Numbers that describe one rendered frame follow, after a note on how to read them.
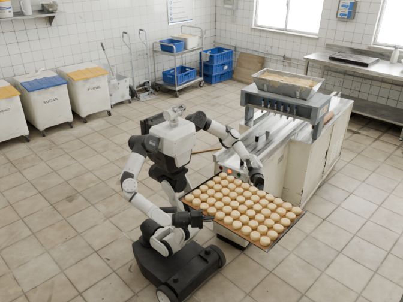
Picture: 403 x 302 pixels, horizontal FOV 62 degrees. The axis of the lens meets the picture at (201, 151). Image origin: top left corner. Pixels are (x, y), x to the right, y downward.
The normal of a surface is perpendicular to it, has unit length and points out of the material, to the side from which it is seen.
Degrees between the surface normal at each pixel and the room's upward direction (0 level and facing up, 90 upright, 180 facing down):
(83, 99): 92
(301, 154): 90
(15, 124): 93
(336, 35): 90
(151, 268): 0
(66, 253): 0
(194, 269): 0
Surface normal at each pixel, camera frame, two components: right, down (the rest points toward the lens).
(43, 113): 0.66, 0.37
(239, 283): 0.00, -0.87
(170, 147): 0.05, 0.43
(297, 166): -0.60, 0.40
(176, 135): 0.53, -0.37
